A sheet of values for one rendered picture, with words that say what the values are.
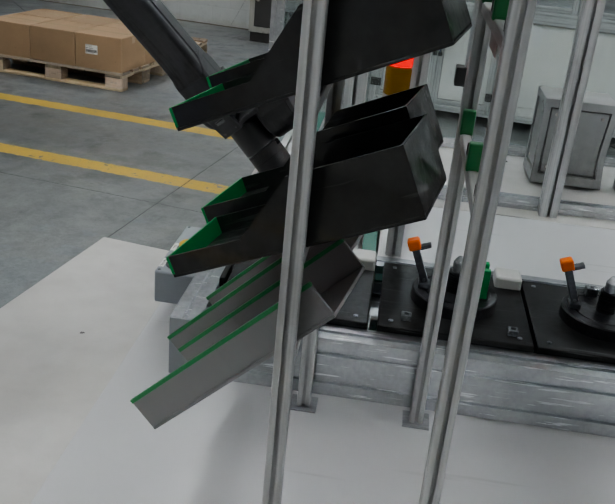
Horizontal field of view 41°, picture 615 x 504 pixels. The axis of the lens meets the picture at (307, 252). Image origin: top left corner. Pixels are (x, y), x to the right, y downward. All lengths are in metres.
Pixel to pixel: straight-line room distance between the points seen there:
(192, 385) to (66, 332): 0.54
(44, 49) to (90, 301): 5.45
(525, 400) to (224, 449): 0.46
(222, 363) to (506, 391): 0.53
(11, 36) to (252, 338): 6.28
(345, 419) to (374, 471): 0.12
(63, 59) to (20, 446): 5.76
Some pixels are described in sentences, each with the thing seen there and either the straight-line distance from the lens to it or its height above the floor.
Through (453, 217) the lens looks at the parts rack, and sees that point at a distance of 1.10.
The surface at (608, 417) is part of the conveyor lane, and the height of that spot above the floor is 0.89.
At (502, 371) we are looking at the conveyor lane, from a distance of 1.26.
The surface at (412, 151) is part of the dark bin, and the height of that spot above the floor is 1.36.
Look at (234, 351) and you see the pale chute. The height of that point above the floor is 1.12.
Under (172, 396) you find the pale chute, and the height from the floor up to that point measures 1.04.
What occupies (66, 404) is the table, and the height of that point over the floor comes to 0.86.
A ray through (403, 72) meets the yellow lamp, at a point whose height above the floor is 1.30.
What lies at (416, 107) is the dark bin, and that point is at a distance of 0.94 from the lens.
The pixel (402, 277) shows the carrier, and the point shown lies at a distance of 1.44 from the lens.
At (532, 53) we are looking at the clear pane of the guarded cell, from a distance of 2.63.
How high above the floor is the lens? 1.58
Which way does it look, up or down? 24 degrees down
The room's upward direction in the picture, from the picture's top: 5 degrees clockwise
